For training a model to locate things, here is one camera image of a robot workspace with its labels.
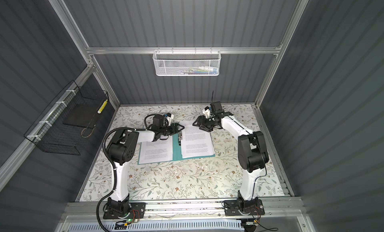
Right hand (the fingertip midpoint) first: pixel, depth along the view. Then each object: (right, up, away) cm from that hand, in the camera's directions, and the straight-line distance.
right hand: (197, 126), depth 92 cm
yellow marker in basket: (-53, +12, -10) cm, 55 cm away
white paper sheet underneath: (-1, -11, +8) cm, 13 cm away
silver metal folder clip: (-12, -9, +8) cm, 17 cm away
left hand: (-10, -1, +10) cm, 14 cm away
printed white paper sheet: (-27, -16, +4) cm, 32 cm away
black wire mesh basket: (-66, +1, -21) cm, 69 cm away
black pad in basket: (-61, +7, -15) cm, 63 cm away
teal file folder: (-13, -16, +2) cm, 21 cm away
